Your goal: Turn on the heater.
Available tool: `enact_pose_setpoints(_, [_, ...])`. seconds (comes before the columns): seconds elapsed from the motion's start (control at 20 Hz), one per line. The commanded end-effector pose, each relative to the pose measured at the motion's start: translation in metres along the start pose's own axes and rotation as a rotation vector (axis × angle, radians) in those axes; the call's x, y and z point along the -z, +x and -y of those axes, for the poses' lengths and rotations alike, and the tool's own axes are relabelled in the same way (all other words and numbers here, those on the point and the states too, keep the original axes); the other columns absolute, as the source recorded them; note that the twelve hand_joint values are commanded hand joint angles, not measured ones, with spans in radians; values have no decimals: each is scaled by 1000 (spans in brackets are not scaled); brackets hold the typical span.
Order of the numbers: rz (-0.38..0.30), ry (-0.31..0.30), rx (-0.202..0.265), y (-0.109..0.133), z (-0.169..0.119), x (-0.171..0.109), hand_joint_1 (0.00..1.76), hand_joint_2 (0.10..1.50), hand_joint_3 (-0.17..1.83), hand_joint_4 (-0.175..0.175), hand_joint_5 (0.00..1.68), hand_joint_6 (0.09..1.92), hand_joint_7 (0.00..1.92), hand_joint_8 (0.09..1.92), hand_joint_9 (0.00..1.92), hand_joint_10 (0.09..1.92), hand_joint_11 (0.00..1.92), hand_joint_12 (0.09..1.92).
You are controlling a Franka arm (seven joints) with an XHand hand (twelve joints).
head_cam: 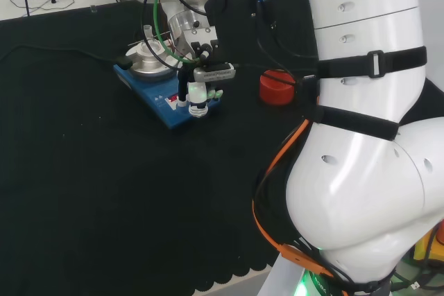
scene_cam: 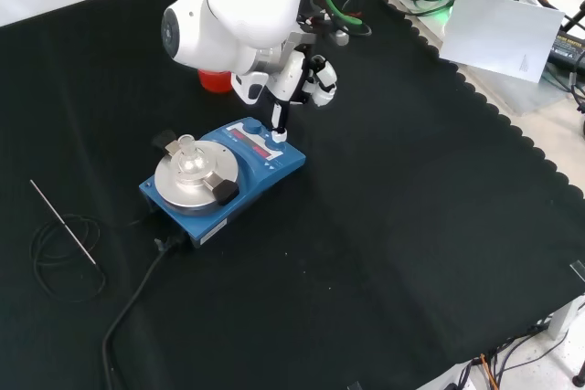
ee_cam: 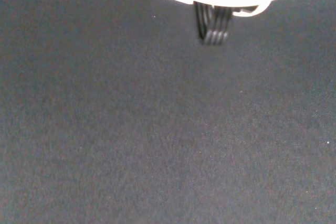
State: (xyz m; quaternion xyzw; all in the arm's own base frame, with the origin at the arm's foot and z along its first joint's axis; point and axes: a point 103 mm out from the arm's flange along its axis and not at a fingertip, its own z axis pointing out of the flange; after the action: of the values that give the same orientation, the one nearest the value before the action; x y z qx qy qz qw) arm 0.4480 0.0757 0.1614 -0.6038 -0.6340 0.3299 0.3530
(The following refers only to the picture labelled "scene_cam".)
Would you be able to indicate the translucent white base plate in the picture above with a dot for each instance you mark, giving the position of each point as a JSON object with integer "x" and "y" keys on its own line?
{"x": 516, "y": 93}

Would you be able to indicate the clear round-bottom glass flask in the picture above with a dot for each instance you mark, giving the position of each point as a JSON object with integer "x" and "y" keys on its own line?
{"x": 189, "y": 164}

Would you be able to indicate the black tripod leg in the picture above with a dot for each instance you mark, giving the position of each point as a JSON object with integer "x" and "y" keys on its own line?
{"x": 575, "y": 20}

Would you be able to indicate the heater with blue base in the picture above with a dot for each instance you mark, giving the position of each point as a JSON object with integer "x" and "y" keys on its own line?
{"x": 256, "y": 171}

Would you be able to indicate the black bench cloth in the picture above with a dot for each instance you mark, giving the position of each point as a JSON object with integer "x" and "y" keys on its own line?
{"x": 388, "y": 189}

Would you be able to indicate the white bench leg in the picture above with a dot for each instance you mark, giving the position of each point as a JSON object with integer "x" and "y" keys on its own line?
{"x": 564, "y": 317}

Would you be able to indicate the grey tape piece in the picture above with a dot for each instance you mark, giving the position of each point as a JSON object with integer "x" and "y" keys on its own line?
{"x": 578, "y": 269}

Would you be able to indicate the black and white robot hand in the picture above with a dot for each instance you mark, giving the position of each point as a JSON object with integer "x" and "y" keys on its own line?
{"x": 290, "y": 75}

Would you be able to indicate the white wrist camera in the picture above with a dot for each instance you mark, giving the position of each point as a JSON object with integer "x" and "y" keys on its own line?
{"x": 249, "y": 88}

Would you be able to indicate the thin steel probe rod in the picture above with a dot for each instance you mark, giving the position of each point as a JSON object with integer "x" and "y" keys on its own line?
{"x": 64, "y": 224}

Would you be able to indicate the red round plastic cap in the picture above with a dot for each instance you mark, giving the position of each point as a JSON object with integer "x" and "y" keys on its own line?
{"x": 215, "y": 81}

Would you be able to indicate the pale white board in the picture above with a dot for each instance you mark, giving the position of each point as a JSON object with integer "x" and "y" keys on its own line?
{"x": 498, "y": 34}

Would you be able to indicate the black power adapter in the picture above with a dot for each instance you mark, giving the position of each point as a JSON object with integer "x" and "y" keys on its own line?
{"x": 566, "y": 49}

